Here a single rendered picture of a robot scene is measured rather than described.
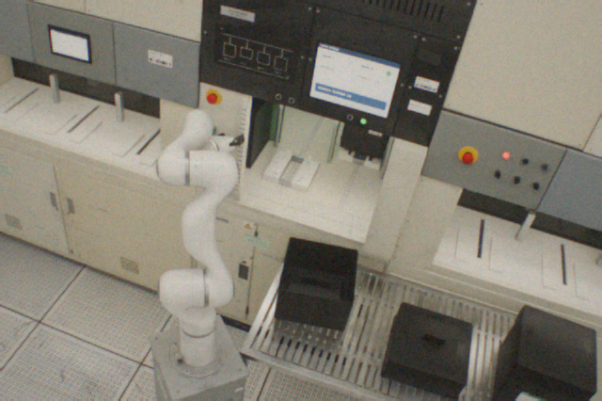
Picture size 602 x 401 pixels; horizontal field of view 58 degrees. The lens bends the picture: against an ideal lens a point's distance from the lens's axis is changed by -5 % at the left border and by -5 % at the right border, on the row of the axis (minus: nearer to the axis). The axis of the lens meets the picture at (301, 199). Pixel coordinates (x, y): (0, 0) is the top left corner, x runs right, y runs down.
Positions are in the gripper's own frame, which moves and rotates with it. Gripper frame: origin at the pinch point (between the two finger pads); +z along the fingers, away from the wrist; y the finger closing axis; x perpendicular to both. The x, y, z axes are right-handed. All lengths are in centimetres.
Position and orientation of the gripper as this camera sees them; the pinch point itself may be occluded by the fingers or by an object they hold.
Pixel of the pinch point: (232, 137)
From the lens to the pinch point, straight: 225.3
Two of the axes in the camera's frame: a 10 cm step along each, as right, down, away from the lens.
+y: 8.9, 1.1, -4.5
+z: 4.5, -3.4, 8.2
